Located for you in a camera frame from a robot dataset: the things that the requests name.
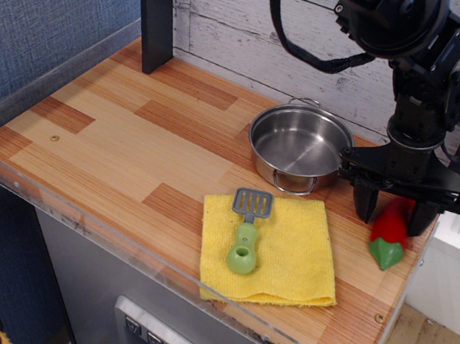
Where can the red toy chili pepper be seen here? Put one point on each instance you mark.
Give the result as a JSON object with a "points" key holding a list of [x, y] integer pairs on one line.
{"points": [[389, 235]]}

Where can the silver button panel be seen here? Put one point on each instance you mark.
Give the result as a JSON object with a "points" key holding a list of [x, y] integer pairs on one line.
{"points": [[134, 320]]}

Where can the dark left frame post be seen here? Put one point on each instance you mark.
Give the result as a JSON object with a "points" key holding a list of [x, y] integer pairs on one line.
{"points": [[156, 33]]}

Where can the clear acrylic guard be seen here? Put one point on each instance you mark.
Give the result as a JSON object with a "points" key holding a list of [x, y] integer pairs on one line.
{"points": [[126, 154]]}

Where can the stainless steel pot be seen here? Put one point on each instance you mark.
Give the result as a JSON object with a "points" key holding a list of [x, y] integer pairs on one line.
{"points": [[296, 146]]}

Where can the yellow cloth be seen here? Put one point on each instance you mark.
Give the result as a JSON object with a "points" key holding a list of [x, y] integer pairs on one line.
{"points": [[294, 259]]}

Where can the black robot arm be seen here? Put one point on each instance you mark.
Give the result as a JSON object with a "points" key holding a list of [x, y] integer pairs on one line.
{"points": [[420, 39]]}

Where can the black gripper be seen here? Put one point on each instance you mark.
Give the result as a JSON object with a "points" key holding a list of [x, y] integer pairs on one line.
{"points": [[393, 169]]}

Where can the grey toy cabinet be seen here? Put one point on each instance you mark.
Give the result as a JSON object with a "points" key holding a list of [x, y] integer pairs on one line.
{"points": [[118, 293]]}

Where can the green grey toy spatula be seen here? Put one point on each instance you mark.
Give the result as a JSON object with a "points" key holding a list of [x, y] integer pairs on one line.
{"points": [[251, 204]]}

